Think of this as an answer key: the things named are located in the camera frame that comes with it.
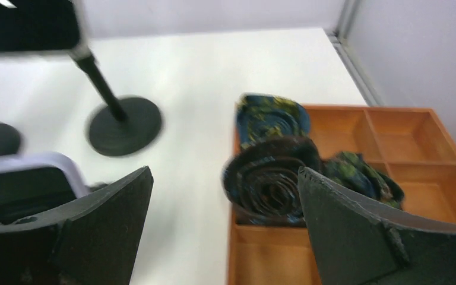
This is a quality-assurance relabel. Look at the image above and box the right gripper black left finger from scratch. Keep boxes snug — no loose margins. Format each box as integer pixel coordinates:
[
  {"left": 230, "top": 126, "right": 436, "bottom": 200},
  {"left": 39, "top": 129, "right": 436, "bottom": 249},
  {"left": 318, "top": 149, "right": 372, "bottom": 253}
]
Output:
[{"left": 0, "top": 166, "right": 154, "bottom": 284}]

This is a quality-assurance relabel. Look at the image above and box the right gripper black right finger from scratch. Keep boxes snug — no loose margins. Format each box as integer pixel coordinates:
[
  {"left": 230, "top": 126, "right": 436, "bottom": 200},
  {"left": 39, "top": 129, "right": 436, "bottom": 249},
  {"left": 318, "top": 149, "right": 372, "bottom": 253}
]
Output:
[{"left": 297, "top": 167, "right": 456, "bottom": 284}]

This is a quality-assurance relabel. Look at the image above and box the phone with white case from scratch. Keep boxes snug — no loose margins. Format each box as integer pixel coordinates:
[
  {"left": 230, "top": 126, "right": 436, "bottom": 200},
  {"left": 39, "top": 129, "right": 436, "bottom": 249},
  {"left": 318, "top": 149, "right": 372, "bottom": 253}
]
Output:
[{"left": 0, "top": 152, "right": 90, "bottom": 224}]

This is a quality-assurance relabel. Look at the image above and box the phone on middle stand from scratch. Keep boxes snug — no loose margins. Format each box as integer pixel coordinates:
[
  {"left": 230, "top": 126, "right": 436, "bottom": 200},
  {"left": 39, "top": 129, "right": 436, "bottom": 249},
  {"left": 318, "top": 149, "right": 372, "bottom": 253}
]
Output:
[{"left": 0, "top": 1, "right": 90, "bottom": 59}]

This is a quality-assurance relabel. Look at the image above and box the green blue rolled tie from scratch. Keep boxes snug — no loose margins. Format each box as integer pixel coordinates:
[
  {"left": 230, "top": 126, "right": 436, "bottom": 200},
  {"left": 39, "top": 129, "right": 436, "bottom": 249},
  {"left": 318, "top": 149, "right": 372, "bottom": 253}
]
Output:
[{"left": 322, "top": 151, "right": 404, "bottom": 210}]

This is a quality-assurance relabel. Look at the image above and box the orange compartment tray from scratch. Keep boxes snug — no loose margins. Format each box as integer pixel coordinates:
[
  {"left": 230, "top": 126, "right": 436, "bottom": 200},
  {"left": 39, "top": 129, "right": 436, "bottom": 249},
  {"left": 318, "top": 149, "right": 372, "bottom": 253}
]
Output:
[{"left": 227, "top": 105, "right": 456, "bottom": 284}]

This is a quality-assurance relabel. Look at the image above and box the dark brown rolled tie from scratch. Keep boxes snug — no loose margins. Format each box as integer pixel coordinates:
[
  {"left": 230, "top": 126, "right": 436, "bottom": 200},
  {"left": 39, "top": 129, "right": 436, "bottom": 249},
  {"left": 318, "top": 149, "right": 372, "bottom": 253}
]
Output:
[{"left": 223, "top": 136, "right": 322, "bottom": 227}]

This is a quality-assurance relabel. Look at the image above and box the blue yellow rolled tie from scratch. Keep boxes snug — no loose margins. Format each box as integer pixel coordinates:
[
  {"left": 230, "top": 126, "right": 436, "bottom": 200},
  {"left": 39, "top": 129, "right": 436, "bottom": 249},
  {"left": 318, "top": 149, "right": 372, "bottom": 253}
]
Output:
[{"left": 236, "top": 93, "right": 311, "bottom": 149}]

